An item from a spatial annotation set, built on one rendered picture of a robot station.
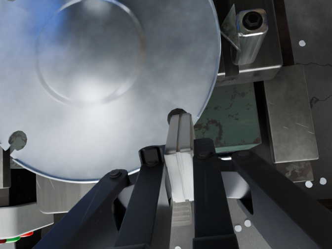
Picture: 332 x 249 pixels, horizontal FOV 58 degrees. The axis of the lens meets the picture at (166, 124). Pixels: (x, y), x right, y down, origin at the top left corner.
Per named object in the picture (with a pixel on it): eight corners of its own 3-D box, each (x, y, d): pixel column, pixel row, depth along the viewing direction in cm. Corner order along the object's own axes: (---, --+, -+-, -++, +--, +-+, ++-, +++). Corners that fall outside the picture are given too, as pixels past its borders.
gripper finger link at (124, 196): (170, 210, 14) (110, 217, 15) (174, 164, 19) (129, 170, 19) (164, 182, 14) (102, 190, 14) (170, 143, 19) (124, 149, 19)
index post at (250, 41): (255, 62, 38) (270, 29, 29) (231, 66, 39) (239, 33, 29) (252, 42, 39) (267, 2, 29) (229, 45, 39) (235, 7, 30)
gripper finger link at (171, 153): (187, 202, 16) (173, 203, 16) (187, 151, 23) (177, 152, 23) (177, 150, 15) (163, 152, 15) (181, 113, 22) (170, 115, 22)
